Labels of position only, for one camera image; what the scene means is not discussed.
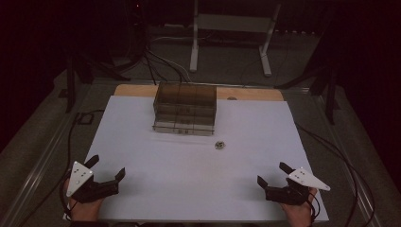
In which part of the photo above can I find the clear plastic drawer organizer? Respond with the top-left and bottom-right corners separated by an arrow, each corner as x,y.
152,81 -> 218,137

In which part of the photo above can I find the person's right hand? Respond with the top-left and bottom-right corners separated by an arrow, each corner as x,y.
279,187 -> 318,227

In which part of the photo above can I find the person's left hand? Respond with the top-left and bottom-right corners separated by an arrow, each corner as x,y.
61,179 -> 105,222

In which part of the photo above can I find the aluminium frame rail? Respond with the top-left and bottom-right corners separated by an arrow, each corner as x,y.
0,83 -> 96,227
310,89 -> 401,227

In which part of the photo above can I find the black cable bundle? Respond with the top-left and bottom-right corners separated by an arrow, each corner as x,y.
143,46 -> 190,87

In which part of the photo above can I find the black stand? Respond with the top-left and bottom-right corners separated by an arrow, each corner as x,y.
273,61 -> 342,126
63,51 -> 131,114

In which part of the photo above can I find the white cable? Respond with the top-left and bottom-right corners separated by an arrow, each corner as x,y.
150,36 -> 193,83

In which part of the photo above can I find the white table mat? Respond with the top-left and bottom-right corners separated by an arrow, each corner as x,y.
62,95 -> 330,223

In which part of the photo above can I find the white metal stand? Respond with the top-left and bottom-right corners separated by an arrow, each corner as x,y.
188,0 -> 283,78

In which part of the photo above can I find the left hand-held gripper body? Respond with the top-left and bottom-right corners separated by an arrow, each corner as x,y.
65,161 -> 120,204

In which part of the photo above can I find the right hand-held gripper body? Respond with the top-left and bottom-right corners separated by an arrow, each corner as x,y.
264,166 -> 331,207

